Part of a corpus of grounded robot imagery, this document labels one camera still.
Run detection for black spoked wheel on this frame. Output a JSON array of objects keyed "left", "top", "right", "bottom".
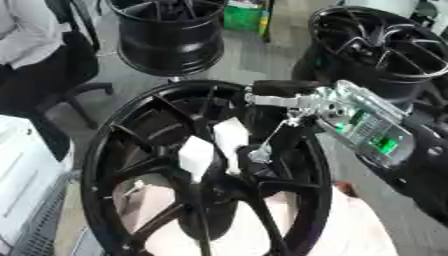
[{"left": 78, "top": 79, "right": 335, "bottom": 256}]

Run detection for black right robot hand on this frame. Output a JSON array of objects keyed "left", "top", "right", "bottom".
[{"left": 234, "top": 79, "right": 329, "bottom": 179}]

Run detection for white cabinet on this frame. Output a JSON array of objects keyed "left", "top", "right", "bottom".
[{"left": 0, "top": 114, "right": 77, "bottom": 256}]

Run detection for black office chair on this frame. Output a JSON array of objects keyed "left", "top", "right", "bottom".
[{"left": 33, "top": 0, "right": 116, "bottom": 131}]

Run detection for black spoked wheel rim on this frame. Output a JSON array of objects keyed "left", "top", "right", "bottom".
[{"left": 290, "top": 5, "right": 448, "bottom": 113}]

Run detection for green box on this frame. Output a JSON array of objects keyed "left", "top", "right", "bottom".
[{"left": 222, "top": 0, "right": 275, "bottom": 37}]

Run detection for person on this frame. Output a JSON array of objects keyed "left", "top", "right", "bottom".
[{"left": 0, "top": 0, "right": 102, "bottom": 113}]

